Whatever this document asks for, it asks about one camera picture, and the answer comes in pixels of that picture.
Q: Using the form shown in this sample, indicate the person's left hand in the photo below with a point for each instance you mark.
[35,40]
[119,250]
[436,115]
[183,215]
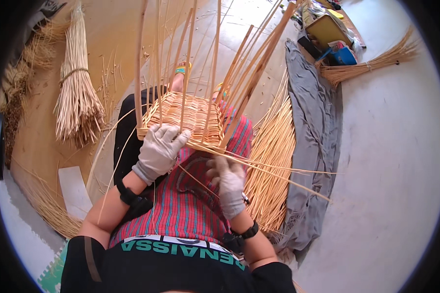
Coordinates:
[157,152]

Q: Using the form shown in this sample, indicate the long loose wicker strand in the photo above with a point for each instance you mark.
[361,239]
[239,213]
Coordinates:
[112,172]

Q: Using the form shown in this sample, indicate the black wrist band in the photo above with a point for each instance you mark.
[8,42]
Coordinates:
[242,236]
[130,196]

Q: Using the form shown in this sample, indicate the straw broom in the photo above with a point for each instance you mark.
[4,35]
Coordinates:
[366,64]

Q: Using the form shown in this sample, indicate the person's right fingers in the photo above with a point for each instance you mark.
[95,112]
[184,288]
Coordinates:
[213,171]

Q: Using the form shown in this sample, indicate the thin wicker weaving rod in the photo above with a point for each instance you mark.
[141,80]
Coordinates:
[289,169]
[278,183]

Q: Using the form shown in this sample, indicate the curved heap of thin straw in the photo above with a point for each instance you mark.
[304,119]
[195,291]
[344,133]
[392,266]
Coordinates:
[51,210]

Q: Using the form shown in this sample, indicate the unfinished wicker basket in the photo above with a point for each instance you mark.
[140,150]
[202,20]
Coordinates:
[194,113]

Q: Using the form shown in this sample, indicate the small metal tool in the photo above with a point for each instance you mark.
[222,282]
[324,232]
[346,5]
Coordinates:
[245,199]

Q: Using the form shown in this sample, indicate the person's legs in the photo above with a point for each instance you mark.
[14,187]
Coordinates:
[183,208]

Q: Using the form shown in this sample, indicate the white flat board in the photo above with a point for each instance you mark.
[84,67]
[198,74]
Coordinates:
[74,192]

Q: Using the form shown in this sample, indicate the tied bundle of wicker rods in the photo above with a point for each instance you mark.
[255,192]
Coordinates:
[77,91]

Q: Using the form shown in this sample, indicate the person's right hand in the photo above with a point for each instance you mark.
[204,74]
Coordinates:
[230,186]

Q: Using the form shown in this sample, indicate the grey cloth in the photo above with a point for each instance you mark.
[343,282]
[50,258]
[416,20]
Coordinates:
[313,139]

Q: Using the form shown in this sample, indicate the person's body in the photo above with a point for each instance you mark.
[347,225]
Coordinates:
[161,267]

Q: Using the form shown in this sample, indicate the loose pile of wicker rods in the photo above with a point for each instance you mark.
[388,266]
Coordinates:
[273,161]

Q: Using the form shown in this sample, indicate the heap of brown straw bundles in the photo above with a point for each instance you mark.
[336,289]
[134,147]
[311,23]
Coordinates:
[22,80]

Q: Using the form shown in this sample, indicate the green white foam mat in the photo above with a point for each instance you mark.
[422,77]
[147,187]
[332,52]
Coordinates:
[53,273]

